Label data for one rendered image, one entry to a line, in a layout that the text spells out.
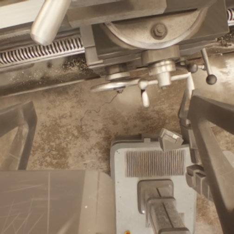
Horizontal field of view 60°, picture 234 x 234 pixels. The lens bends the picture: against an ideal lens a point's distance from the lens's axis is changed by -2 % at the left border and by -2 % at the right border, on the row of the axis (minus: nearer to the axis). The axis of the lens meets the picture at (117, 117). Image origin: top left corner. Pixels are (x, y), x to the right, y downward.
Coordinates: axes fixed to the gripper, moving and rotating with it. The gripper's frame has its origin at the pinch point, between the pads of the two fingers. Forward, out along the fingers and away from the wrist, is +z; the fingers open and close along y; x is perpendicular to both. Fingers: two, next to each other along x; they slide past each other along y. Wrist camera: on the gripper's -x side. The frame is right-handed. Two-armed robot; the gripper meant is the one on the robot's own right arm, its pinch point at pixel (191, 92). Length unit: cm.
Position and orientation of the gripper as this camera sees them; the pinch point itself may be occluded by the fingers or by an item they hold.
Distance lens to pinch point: 59.2
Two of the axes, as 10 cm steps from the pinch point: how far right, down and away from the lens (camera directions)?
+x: 9.8, -1.9, 0.1
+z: -1.9, -9.8, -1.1
